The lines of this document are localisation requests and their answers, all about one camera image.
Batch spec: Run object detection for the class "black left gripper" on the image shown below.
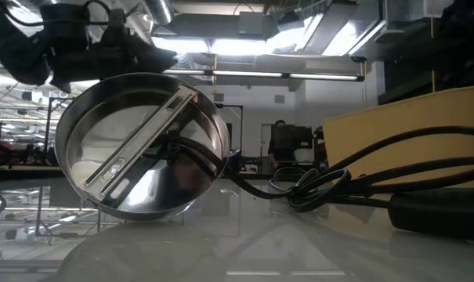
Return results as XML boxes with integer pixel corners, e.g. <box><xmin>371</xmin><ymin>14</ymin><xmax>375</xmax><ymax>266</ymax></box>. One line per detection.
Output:
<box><xmin>38</xmin><ymin>2</ymin><xmax>179</xmax><ymax>94</ymax></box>

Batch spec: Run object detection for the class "yellow plastic bin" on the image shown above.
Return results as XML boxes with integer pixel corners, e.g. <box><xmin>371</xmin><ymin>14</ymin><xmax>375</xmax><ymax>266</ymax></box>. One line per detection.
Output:
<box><xmin>322</xmin><ymin>85</ymin><xmax>474</xmax><ymax>189</ymax></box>

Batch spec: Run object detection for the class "shiny steel funnel bowl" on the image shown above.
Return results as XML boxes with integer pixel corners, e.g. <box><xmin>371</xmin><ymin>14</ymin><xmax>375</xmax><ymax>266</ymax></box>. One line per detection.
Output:
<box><xmin>54</xmin><ymin>72</ymin><xmax>232</xmax><ymax>221</ymax></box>

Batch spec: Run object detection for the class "white ceiling unit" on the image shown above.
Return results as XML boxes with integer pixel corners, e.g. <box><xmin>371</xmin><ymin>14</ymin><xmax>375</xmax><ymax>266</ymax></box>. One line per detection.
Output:
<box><xmin>375</xmin><ymin>0</ymin><xmax>449</xmax><ymax>44</ymax></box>

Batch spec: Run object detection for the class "long ceiling light bar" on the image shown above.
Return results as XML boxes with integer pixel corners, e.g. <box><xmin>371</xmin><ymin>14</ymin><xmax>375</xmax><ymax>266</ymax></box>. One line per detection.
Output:
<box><xmin>161</xmin><ymin>69</ymin><xmax>365</xmax><ymax>82</ymax></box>

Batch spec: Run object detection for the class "person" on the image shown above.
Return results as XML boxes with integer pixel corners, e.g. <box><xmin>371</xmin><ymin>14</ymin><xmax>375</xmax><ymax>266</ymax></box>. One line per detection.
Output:
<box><xmin>267</xmin><ymin>119</ymin><xmax>288</xmax><ymax>170</ymax></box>

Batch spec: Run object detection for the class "white table cover sheet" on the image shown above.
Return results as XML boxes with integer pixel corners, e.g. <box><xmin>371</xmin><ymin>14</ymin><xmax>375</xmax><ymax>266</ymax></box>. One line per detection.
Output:
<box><xmin>0</xmin><ymin>178</ymin><xmax>474</xmax><ymax>282</ymax></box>

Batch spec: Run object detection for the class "black power adapter with cable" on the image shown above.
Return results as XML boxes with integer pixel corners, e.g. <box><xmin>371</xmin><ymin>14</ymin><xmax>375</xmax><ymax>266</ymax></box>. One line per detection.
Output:
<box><xmin>173</xmin><ymin>125</ymin><xmax>474</xmax><ymax>240</ymax></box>

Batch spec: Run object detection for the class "black computer monitor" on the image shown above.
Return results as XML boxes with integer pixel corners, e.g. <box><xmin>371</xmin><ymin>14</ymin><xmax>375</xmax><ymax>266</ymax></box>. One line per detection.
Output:
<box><xmin>273</xmin><ymin>125</ymin><xmax>314</xmax><ymax>152</ymax></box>

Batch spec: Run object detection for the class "black metal stand frame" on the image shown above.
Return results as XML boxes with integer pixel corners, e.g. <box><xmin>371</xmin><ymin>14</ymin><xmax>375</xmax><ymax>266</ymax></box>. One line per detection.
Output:
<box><xmin>44</xmin><ymin>96</ymin><xmax>67</xmax><ymax>165</ymax></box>

